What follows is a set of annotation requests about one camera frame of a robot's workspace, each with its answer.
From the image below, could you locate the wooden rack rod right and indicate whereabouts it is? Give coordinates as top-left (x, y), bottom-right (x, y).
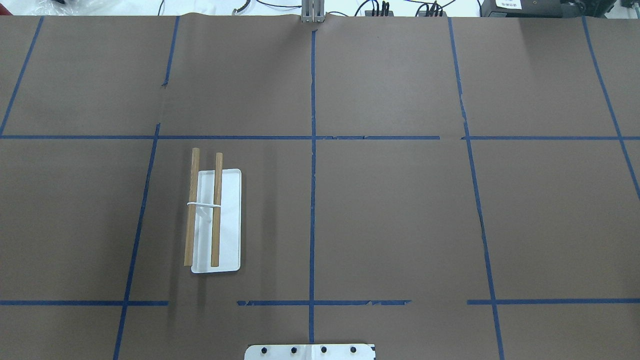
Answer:
top-left (210, 152), bottom-right (224, 268)

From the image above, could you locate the black device box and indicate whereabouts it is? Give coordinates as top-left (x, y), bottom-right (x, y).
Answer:
top-left (480, 0), bottom-right (616, 19)

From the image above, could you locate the grey aluminium camera mount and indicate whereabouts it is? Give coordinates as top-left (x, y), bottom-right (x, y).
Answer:
top-left (301, 0), bottom-right (326, 24)

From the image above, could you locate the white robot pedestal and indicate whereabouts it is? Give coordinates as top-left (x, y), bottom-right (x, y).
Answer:
top-left (244, 343), bottom-right (377, 360)

